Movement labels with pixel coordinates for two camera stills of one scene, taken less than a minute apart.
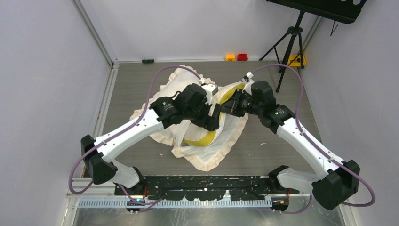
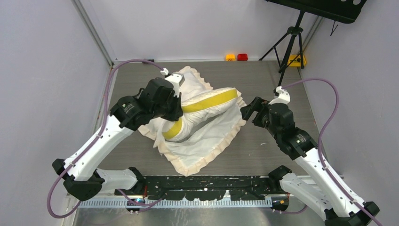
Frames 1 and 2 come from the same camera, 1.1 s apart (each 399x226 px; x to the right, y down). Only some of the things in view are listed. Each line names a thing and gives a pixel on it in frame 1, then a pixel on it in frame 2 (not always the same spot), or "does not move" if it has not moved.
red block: x=242 y=57 does not move
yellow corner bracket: x=295 y=60 does not move
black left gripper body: x=199 y=114 → x=169 y=110
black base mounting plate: x=205 y=188 does not move
